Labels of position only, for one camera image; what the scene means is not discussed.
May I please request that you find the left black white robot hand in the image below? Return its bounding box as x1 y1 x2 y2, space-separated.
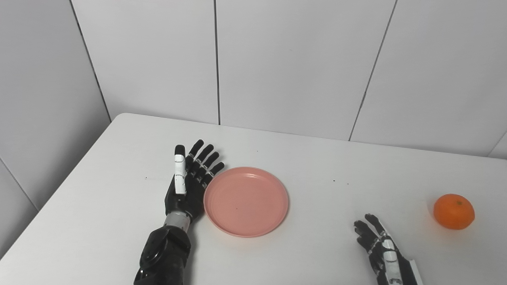
164 139 225 222

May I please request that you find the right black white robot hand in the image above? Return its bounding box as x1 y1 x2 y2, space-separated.
354 214 423 285

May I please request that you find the pink round plate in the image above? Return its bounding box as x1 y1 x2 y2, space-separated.
203 166 290 238

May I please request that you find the orange fruit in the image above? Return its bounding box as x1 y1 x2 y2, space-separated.
433 194 475 230

